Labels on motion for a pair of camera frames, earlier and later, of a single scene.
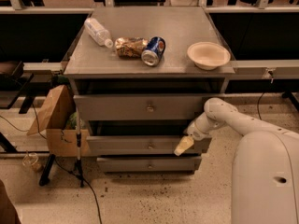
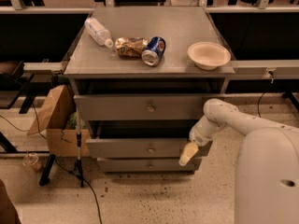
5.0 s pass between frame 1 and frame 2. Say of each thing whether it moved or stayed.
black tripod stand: stayed
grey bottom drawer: stayed
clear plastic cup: stayed
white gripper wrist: moved
